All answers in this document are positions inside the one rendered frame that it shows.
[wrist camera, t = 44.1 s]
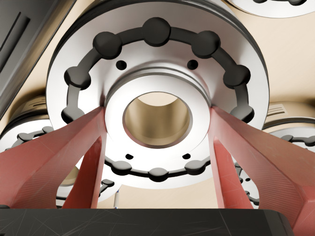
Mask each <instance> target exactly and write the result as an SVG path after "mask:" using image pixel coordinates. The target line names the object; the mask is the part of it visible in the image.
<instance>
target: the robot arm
mask: <svg viewBox="0 0 315 236"><path fill-rule="evenodd" d="M104 108H105V107H104V106H98V107H96V108H95V109H93V110H91V111H89V112H88V113H86V114H84V115H83V116H81V117H79V118H78V119H76V120H74V121H72V122H71V123H69V124H67V125H65V126H63V127H61V128H59V129H56V130H54V131H52V132H49V133H47V134H44V135H42V136H39V137H37V138H35V139H32V140H30V141H28V142H25V143H23V144H20V145H18V146H16V147H13V148H11V149H8V150H6V151H3V152H1V153H0V236H315V152H313V151H310V150H308V149H305V148H303V147H300V146H298V145H296V144H293V143H291V142H288V141H286V140H284V139H281V138H279V137H276V136H274V135H272V134H269V133H267V132H264V131H262V130H259V129H257V128H255V127H252V126H250V125H248V124H247V123H245V122H243V121H241V120H240V119H238V118H236V117H235V116H233V115H231V114H229V113H228V112H226V111H224V110H223V109H221V108H219V107H217V106H211V107H210V108H211V118H210V127H209V131H208V141H209V150H210V162H211V169H212V174H213V180H214V186H215V191H216V197H217V205H218V208H97V205H98V197H99V191H100V186H101V180H102V174H103V169H104V163H105V150H106V142H107V131H106V127H105V118H104ZM82 157H83V159H82V163H81V166H80V168H79V171H78V174H77V177H76V180H75V183H74V185H73V187H72V189H71V191H70V193H69V195H68V197H67V198H66V200H65V202H64V204H63V206H62V208H57V207H56V195H57V190H58V187H59V185H60V184H61V183H62V182H63V181H64V179H65V178H66V177H67V176H68V174H69V173H70V172H71V171H72V169H73V168H74V167H75V166H76V165H77V163H78V162H79V161H80V160H81V158H82ZM232 157H233V158H234V159H235V161H236V162H237V163H238V164H239V165H240V166H241V168H242V169H243V170H244V171H245V173H246V174H247V175H248V176H249V178H250V179H251V180H252V181H253V182H254V184H255V185H256V187H257V189H258V193H259V207H258V209H254V208H253V206H252V204H251V202H250V200H249V198H248V196H247V194H246V193H245V191H244V189H243V187H242V185H241V182H240V180H239V177H238V174H237V171H236V168H235V165H234V162H233V159H232Z"/></svg>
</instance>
